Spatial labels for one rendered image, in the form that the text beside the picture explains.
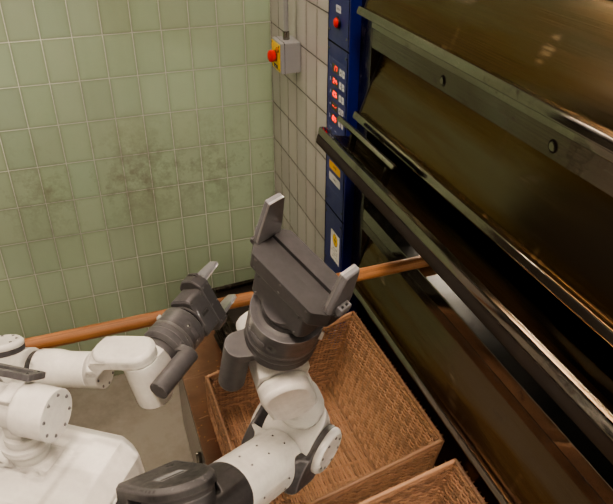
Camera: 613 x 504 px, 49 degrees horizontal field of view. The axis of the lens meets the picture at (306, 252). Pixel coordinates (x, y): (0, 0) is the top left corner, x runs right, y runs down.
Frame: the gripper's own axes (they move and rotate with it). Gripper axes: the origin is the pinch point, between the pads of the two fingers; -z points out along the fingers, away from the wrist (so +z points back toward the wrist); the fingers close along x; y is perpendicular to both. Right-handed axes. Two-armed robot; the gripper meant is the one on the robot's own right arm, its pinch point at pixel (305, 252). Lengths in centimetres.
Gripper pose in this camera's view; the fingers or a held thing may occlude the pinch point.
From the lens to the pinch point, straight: 66.7
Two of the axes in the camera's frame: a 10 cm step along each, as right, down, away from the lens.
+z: -1.8, 5.9, 7.9
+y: 7.2, -4.7, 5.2
